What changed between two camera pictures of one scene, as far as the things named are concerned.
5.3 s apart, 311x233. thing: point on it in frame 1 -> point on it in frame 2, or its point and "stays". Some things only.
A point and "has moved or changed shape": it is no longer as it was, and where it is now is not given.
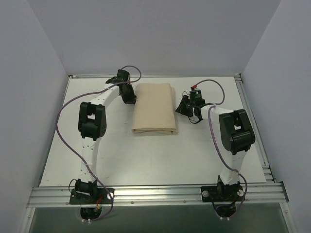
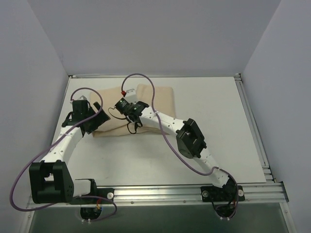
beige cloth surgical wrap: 154,109 has moved or changed shape
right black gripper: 187,107 -> 122,106
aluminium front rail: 267,194 stays
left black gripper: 128,91 -> 97,116
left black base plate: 92,196 stays
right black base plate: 222,193 stays
